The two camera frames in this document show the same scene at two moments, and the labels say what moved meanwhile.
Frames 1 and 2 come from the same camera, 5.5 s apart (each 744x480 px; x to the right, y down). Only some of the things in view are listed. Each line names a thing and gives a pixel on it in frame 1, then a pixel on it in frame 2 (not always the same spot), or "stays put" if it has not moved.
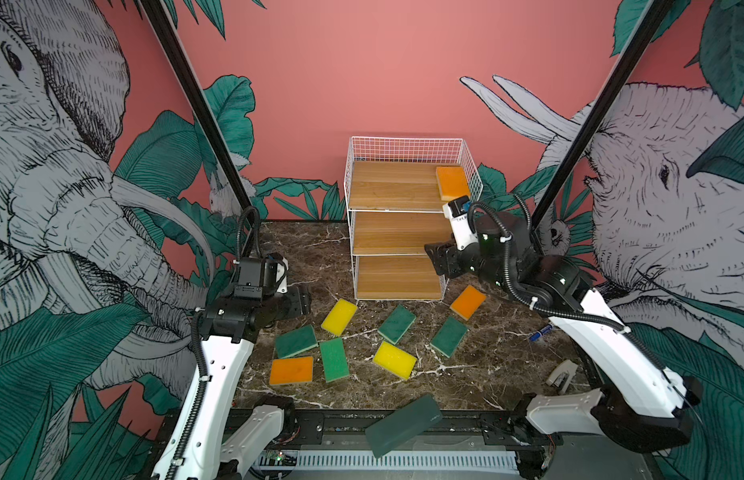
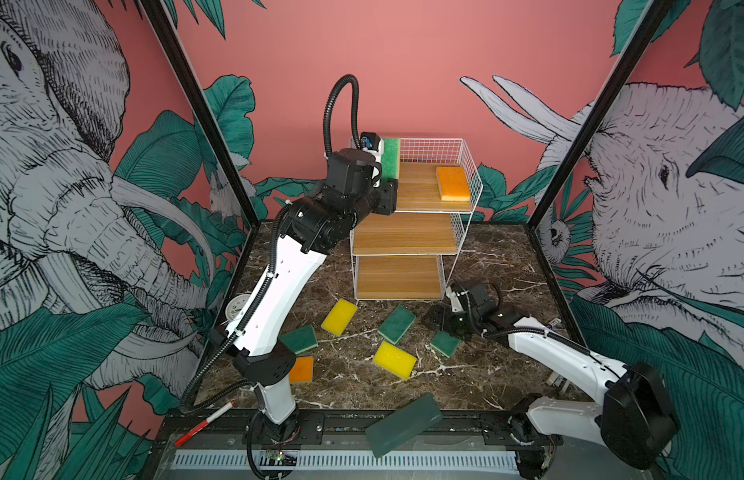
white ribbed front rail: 408,460 stays put
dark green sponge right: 448,337 stays put
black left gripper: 300,298 -> 389,191
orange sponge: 452,182 stays put
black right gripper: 449,255 -> 436,310
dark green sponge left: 296,341 stays put
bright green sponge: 334,359 -> 390,159
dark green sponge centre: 396,325 stays put
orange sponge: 291,370 stays put
